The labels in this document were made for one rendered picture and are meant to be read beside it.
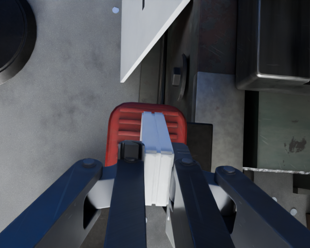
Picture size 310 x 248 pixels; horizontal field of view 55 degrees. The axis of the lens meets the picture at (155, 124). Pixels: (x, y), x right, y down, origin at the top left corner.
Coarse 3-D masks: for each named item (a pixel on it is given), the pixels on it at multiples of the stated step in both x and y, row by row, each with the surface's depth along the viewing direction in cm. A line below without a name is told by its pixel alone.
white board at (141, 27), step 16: (128, 0) 91; (144, 0) 71; (160, 0) 59; (176, 0) 50; (128, 16) 90; (144, 16) 71; (160, 16) 58; (176, 16) 53; (128, 32) 89; (144, 32) 70; (160, 32) 60; (128, 48) 88; (144, 48) 70; (128, 64) 87
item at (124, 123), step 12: (120, 108) 22; (132, 108) 22; (144, 108) 22; (156, 108) 22; (168, 108) 23; (120, 120) 22; (132, 120) 22; (168, 120) 22; (180, 120) 22; (108, 132) 22; (120, 132) 22; (132, 132) 22; (180, 132) 22; (108, 144) 22; (108, 156) 22
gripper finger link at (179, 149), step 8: (176, 144) 17; (184, 144) 17; (176, 152) 16; (184, 152) 16; (208, 176) 14; (216, 184) 13; (216, 192) 13; (224, 192) 13; (216, 200) 13; (224, 200) 13; (232, 200) 13; (224, 208) 13; (232, 208) 13
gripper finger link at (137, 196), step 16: (128, 144) 13; (128, 160) 13; (128, 176) 12; (112, 192) 11; (128, 192) 11; (144, 192) 11; (112, 208) 10; (128, 208) 10; (144, 208) 10; (112, 224) 9; (128, 224) 9; (144, 224) 9; (112, 240) 8; (128, 240) 9; (144, 240) 9
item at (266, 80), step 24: (240, 0) 35; (264, 0) 30; (288, 0) 30; (240, 24) 35; (264, 24) 30; (288, 24) 30; (240, 48) 34; (264, 48) 30; (288, 48) 30; (240, 72) 34; (264, 72) 29; (288, 72) 30
